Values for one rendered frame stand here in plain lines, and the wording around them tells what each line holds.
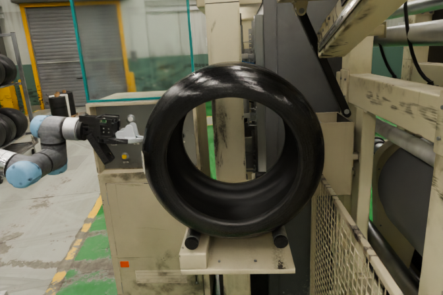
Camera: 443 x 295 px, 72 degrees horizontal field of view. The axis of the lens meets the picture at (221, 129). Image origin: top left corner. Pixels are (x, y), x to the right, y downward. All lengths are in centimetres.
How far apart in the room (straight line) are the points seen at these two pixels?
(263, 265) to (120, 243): 100
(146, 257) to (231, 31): 130
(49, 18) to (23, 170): 1000
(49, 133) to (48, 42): 988
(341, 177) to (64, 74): 1005
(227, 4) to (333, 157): 70
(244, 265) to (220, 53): 76
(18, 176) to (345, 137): 108
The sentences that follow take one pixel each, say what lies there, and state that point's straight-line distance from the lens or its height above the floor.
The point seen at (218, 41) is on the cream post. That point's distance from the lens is 121.
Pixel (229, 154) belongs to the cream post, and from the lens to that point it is 128.
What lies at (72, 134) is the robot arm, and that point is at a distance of 108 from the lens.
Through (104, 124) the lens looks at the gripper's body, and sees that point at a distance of 105.
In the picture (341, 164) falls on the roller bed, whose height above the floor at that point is 103.
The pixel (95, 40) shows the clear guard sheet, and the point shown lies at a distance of 163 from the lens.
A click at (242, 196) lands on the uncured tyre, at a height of 93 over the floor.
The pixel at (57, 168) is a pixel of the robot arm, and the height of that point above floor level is 114.
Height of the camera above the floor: 149
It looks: 14 degrees down
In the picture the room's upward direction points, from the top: 3 degrees counter-clockwise
